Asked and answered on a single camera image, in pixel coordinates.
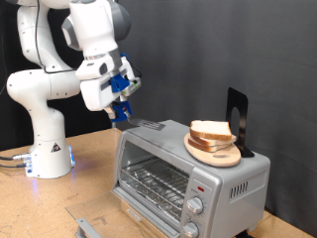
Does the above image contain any spatula with blue grip block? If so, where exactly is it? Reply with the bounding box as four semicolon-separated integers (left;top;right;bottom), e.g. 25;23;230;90
111;100;166;132

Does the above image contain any black metal bookend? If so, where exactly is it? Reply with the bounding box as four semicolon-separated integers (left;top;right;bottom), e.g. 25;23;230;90
225;86;256;159

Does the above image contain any oval wooden cutting board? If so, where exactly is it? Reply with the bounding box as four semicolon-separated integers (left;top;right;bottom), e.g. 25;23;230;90
183;132;243;168

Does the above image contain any plain black base cable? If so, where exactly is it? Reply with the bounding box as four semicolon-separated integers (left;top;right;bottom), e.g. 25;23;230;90
0;162;28;169

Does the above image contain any base cable with metal connector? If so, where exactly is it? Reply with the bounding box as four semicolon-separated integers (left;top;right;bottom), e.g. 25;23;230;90
0;153;33;162

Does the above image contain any black curtain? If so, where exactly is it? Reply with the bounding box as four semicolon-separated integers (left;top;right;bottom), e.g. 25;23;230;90
0;0;113;152

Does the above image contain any silver oven timer knob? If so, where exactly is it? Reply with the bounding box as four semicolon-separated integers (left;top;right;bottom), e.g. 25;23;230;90
181;221;200;238

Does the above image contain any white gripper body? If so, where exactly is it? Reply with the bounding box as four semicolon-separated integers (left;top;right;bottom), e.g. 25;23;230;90
79;57;137;112

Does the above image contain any thick white bread slice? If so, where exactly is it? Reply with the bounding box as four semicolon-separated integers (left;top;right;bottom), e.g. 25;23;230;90
189;119;233;142

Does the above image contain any grey backdrop fabric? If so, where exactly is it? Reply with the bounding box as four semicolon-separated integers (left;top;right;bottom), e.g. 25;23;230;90
116;0;317;237

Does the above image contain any glass oven door with handle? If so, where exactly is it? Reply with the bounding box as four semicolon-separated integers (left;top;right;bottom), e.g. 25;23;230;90
64;189;172;238

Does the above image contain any metal wire oven rack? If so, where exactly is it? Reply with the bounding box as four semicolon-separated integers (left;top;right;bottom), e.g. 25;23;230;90
120;157;190;217

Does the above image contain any silver toaster oven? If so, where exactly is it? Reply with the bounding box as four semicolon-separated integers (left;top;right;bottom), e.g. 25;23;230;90
113;119;271;238

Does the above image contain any silver oven temperature knob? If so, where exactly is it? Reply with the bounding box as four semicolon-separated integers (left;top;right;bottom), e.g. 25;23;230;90
186;196;205;215

